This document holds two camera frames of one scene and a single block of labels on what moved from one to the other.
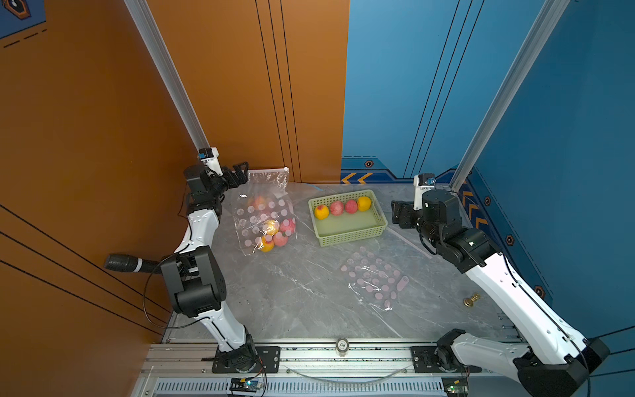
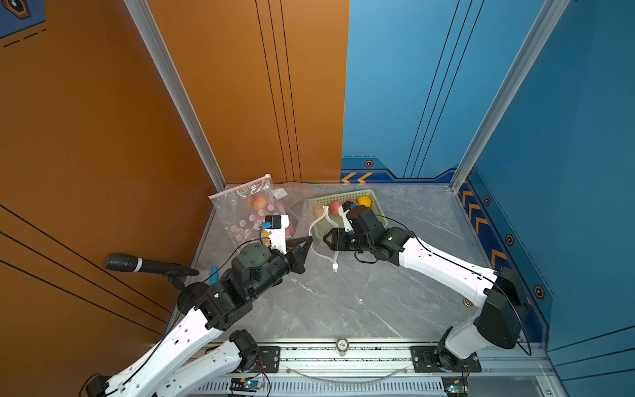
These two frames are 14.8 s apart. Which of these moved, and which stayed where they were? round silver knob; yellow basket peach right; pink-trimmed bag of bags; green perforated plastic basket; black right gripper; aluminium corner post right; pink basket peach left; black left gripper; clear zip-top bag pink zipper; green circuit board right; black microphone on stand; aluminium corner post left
Moved: pink-trimmed bag of bags; black right gripper; clear zip-top bag pink zipper; black left gripper
Stayed: pink basket peach left; aluminium corner post left; green perforated plastic basket; green circuit board right; aluminium corner post right; black microphone on stand; round silver knob; yellow basket peach right
